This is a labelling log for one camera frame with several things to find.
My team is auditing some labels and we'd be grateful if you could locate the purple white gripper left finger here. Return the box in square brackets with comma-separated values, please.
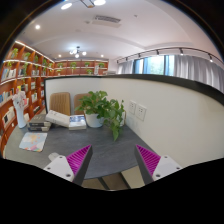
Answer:
[44, 145, 93, 186]

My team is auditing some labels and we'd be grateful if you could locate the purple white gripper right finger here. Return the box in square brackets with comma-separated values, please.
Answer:
[134, 145, 182, 184]

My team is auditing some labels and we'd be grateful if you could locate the blue cover book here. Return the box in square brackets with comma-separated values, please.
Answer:
[69, 115, 86, 130]

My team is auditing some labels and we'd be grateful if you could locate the white open book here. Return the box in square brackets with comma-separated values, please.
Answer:
[45, 110, 70, 127]

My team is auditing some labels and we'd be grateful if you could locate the stack of dark books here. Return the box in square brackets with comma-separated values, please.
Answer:
[28, 114, 51, 132]

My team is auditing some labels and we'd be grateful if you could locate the green potted plant white pot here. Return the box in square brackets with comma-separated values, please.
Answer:
[75, 90, 125, 141]

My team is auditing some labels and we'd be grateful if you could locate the tan chair left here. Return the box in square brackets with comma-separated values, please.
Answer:
[49, 92, 70, 115]

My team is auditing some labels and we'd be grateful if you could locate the brown chair right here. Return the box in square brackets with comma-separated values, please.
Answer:
[74, 93, 90, 115]

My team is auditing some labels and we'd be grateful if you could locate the white vase with flowers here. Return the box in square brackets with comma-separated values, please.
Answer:
[12, 91, 26, 128]

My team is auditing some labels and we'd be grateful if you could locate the grey window curtain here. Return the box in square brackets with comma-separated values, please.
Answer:
[118, 55, 224, 93]

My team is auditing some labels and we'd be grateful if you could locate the orange wooden bookshelf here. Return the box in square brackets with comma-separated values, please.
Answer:
[0, 41, 109, 153]

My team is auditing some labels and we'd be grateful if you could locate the ceiling chandelier lamp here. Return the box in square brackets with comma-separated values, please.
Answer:
[70, 46, 87, 59]

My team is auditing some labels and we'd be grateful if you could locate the right white wall socket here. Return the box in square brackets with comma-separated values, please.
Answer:
[135, 105, 147, 121]

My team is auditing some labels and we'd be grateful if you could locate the white wall socket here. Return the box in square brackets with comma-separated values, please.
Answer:
[135, 105, 147, 121]
[129, 100, 136, 114]

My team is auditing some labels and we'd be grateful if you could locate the left white wall socket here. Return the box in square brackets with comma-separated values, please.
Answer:
[129, 100, 136, 114]

